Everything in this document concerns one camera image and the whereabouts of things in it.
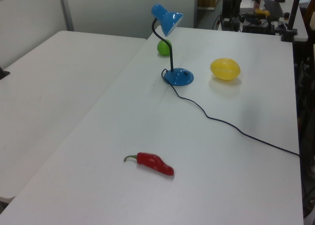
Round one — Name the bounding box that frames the black clamp on side table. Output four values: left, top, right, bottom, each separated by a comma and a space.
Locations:
0, 66, 11, 81

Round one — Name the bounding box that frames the blue desk lamp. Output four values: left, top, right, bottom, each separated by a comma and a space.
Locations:
151, 3, 195, 87

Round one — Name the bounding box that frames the green apple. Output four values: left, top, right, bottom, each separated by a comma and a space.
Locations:
157, 39, 173, 56

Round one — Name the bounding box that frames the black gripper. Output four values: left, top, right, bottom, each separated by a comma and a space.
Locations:
220, 0, 244, 32

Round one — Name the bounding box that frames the white side table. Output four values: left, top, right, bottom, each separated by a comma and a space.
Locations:
0, 30, 148, 204

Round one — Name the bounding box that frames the black lamp power cable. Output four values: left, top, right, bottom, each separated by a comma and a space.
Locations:
161, 69, 301, 158

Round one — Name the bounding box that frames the grey partition post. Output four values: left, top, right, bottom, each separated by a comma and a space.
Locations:
58, 0, 75, 32

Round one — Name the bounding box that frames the black pole with clamp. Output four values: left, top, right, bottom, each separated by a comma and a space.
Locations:
281, 0, 303, 42

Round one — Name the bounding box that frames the black keyboard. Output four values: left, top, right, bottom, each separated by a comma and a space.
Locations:
264, 0, 284, 19

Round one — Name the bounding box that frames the red chili pepper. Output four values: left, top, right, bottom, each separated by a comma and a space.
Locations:
123, 152, 175, 177

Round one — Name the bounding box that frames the yellow melon fruit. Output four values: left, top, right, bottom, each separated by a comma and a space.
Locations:
210, 58, 241, 82

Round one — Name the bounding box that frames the black equipment box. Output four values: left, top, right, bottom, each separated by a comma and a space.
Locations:
242, 13, 276, 35

